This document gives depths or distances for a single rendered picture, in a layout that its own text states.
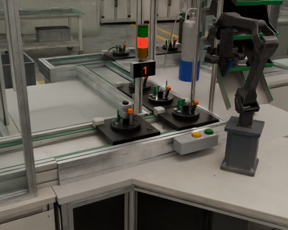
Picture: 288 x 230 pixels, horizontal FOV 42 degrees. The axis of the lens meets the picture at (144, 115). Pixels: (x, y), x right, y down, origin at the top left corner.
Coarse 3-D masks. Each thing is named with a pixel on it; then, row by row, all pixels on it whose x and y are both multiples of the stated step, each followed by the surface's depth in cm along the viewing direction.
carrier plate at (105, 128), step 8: (104, 120) 182; (144, 120) 184; (96, 128) 177; (104, 128) 174; (144, 128) 175; (152, 128) 175; (104, 136) 169; (112, 136) 166; (120, 136) 166; (128, 136) 167; (136, 136) 167; (144, 136) 169; (152, 136) 171; (112, 144) 162
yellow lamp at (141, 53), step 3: (138, 48) 179; (141, 48) 178; (144, 48) 178; (147, 48) 179; (138, 51) 179; (141, 51) 178; (144, 51) 178; (147, 51) 180; (138, 54) 180; (141, 54) 179; (144, 54) 179; (147, 54) 181; (138, 57) 180; (141, 57) 179; (144, 57) 180
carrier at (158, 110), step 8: (192, 96) 193; (184, 104) 189; (160, 112) 193; (168, 112) 194; (176, 112) 189; (184, 112) 189; (200, 112) 195; (168, 120) 184; (176, 120) 184; (184, 120) 184; (192, 120) 185; (200, 120) 185; (208, 120) 185; (216, 120) 187; (176, 128) 179; (184, 128) 178
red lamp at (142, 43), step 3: (138, 39) 177; (141, 39) 176; (144, 39) 176; (147, 39) 177; (138, 42) 178; (141, 42) 177; (144, 42) 177; (147, 42) 178; (138, 45) 178; (141, 45) 177; (144, 45) 177; (147, 45) 179
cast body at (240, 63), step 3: (246, 57) 188; (234, 60) 192; (237, 60) 189; (240, 60) 187; (243, 60) 187; (246, 60) 188; (234, 63) 193; (237, 63) 189; (240, 63) 188; (243, 63) 189; (237, 66) 189; (240, 66) 188; (243, 66) 189
